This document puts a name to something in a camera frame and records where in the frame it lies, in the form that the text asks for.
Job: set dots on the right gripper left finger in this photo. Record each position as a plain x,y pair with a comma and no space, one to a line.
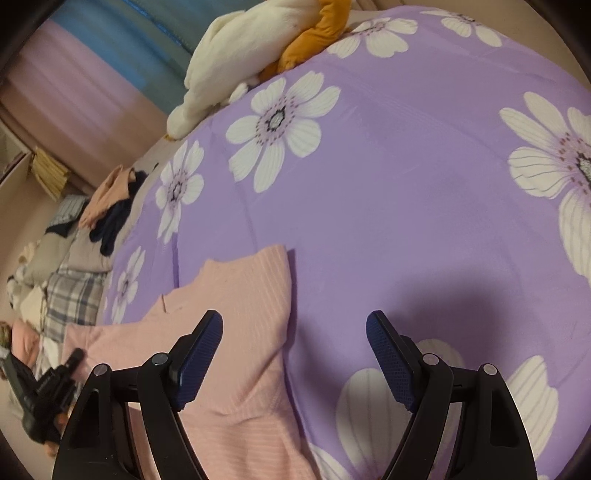
97,442

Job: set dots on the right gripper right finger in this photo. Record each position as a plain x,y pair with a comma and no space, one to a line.
491,440

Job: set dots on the pink ribbed knit sweater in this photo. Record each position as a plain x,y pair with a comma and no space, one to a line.
242,424

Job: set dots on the grey plaid pillow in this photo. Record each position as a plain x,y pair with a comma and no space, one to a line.
72,297

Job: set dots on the beige pillow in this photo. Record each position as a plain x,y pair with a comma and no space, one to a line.
74,252

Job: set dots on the navy blue garment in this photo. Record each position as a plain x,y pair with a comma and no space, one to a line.
106,228

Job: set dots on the yellow tasselled item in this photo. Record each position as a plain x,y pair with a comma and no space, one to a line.
50,173

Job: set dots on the peach folded garment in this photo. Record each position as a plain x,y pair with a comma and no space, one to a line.
104,198

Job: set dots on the purple floral bed sheet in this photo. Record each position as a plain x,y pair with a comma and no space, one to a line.
434,177

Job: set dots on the blue-green curtain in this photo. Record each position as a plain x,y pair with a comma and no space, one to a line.
148,42

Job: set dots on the white plush goose toy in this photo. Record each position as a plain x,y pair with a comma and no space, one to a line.
269,38

